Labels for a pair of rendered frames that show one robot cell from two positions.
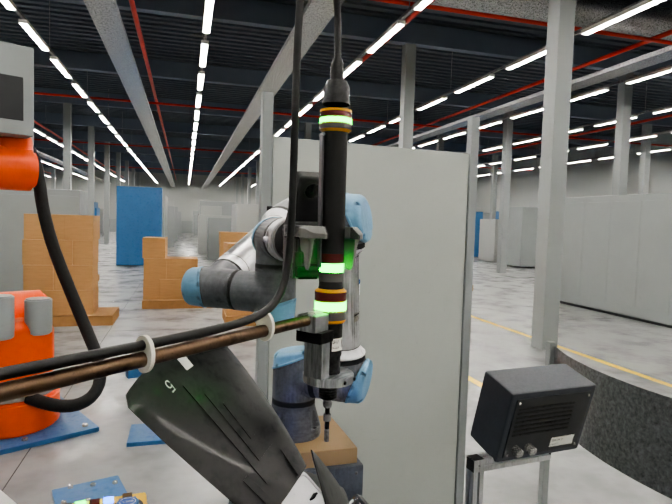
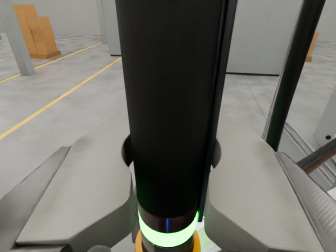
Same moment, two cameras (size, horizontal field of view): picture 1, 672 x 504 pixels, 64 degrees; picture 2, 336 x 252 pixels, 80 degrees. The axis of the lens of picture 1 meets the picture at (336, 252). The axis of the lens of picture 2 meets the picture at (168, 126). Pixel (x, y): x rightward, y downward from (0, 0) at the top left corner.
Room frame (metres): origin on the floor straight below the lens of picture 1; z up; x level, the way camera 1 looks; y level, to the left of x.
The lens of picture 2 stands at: (0.79, 0.04, 1.65)
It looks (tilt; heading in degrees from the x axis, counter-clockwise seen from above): 31 degrees down; 204
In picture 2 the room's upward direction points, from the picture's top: straight up
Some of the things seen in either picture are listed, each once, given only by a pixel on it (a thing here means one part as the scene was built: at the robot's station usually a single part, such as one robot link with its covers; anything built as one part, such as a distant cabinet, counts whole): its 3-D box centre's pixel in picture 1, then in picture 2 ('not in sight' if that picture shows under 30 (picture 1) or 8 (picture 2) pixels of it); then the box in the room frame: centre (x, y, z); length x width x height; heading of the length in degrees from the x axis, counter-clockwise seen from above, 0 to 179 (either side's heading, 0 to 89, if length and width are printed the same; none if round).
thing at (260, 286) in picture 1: (266, 293); not in sight; (0.98, 0.12, 1.48); 0.11 x 0.08 x 0.11; 72
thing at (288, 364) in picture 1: (296, 371); not in sight; (1.42, 0.10, 1.21); 0.13 x 0.12 x 0.14; 72
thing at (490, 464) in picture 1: (509, 457); not in sight; (1.30, -0.45, 1.04); 0.24 x 0.03 x 0.03; 112
